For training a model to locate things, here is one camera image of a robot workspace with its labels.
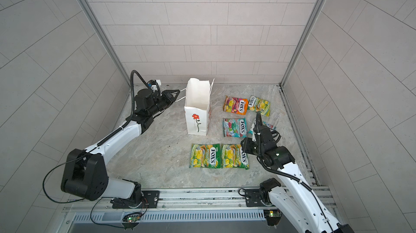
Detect green circuit board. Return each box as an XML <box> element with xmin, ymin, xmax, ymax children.
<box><xmin>263</xmin><ymin>209</ymin><xmax>282</xmax><ymax>227</ymax></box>
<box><xmin>122</xmin><ymin>212</ymin><xmax>143</xmax><ymax>223</ymax></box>

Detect teal pink snack packet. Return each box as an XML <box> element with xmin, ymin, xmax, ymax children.
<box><xmin>249</xmin><ymin>120</ymin><xmax>275</xmax><ymax>134</ymax></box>

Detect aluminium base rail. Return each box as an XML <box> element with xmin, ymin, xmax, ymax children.
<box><xmin>62</xmin><ymin>186</ymin><xmax>337</xmax><ymax>212</ymax></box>

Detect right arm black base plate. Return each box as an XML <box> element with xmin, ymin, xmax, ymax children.
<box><xmin>238</xmin><ymin>178</ymin><xmax>282</xmax><ymax>207</ymax></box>

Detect orange pink snack packet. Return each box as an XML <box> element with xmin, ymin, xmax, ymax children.
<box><xmin>223</xmin><ymin>96</ymin><xmax>249</xmax><ymax>115</ymax></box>

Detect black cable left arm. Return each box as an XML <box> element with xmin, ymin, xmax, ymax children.
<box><xmin>42</xmin><ymin>158</ymin><xmax>88</xmax><ymax>204</ymax></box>

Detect green yellow snack packet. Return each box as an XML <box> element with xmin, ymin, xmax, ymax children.
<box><xmin>222</xmin><ymin>144</ymin><xmax>249</xmax><ymax>170</ymax></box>
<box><xmin>248</xmin><ymin>95</ymin><xmax>270</xmax><ymax>117</ymax></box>

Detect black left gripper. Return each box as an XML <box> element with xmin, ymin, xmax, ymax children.
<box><xmin>146</xmin><ymin>89</ymin><xmax>181</xmax><ymax>118</ymax></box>

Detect white paper bag red flowers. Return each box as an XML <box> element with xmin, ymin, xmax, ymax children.
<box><xmin>183</xmin><ymin>78</ymin><xmax>214</xmax><ymax>136</ymax></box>

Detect aluminium corner profile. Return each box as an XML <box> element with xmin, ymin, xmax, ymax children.
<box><xmin>77</xmin><ymin>0</ymin><xmax>131</xmax><ymax>87</ymax></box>
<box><xmin>280</xmin><ymin>0</ymin><xmax>326</xmax><ymax>88</ymax></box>

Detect right green circuit board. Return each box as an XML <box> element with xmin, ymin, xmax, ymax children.
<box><xmin>263</xmin><ymin>209</ymin><xmax>282</xmax><ymax>227</ymax></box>

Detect aluminium corner profile left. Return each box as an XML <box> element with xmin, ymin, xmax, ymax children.
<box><xmin>77</xmin><ymin>0</ymin><xmax>131</xmax><ymax>87</ymax></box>

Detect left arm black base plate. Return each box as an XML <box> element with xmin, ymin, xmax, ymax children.
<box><xmin>110</xmin><ymin>182</ymin><xmax>160</xmax><ymax>209</ymax></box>

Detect white slotted cable duct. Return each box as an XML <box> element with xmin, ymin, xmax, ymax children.
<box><xmin>73</xmin><ymin>210</ymin><xmax>265</xmax><ymax>224</ymax></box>

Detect aluminium corner profile right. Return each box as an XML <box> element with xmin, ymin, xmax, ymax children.
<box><xmin>280</xmin><ymin>0</ymin><xmax>326</xmax><ymax>88</ymax></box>

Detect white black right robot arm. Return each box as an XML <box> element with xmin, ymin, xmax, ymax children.
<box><xmin>242</xmin><ymin>121</ymin><xmax>354</xmax><ymax>233</ymax></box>

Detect green red snack packet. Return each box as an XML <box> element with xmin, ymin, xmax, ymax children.
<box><xmin>223</xmin><ymin>118</ymin><xmax>247</xmax><ymax>138</ymax></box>

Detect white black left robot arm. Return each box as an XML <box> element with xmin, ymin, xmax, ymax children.
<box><xmin>61</xmin><ymin>89</ymin><xmax>181</xmax><ymax>207</ymax></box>

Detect left green circuit board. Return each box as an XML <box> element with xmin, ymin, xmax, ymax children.
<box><xmin>122</xmin><ymin>212</ymin><xmax>143</xmax><ymax>223</ymax></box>

